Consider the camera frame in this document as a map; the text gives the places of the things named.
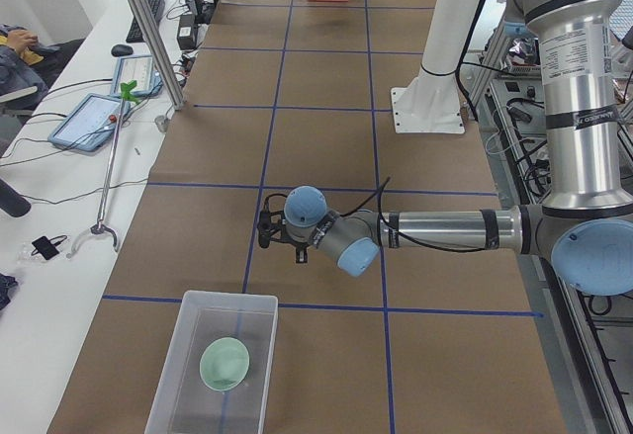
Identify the black keyboard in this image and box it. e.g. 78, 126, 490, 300
125, 0, 167, 43

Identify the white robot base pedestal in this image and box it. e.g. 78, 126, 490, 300
391, 0, 485, 134

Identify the blue tablet far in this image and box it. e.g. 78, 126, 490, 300
109, 54, 162, 98

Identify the seated person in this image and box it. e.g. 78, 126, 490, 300
1, 24, 84, 111

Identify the blue tablet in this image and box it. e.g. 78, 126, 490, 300
47, 93, 130, 152
109, 54, 162, 98

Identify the black computer mouse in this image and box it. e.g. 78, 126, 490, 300
111, 43, 134, 57

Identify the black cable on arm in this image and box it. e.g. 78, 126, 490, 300
340, 175, 496, 253

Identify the reacher grabber tool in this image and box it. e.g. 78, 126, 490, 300
66, 80, 138, 259

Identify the aluminium frame post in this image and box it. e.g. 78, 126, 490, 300
128, 0, 185, 111

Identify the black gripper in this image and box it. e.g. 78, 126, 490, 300
256, 194, 309, 263

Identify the small black device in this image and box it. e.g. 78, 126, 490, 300
31, 234, 68, 261

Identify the light green bowl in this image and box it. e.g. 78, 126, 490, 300
199, 337, 250, 391

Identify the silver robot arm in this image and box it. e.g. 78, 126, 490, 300
257, 0, 632, 296

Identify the blue tablet near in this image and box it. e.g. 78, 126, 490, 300
47, 93, 130, 152

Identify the clear plastic storage box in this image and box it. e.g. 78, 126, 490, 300
144, 291, 278, 433

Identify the black power adapter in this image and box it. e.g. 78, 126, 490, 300
177, 13, 199, 50

